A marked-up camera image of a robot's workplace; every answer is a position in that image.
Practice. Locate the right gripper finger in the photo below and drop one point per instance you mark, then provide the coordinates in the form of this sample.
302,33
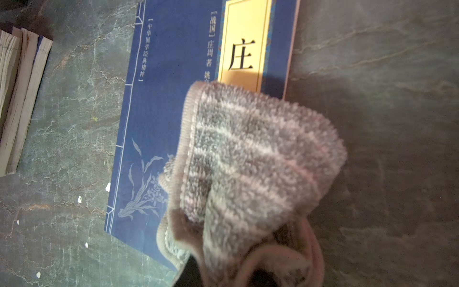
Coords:
189,275

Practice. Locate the grey striped wiping cloth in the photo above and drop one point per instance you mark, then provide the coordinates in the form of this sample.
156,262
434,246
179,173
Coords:
248,171

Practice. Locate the navy book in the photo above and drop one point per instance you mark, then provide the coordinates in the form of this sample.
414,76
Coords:
24,55
176,43

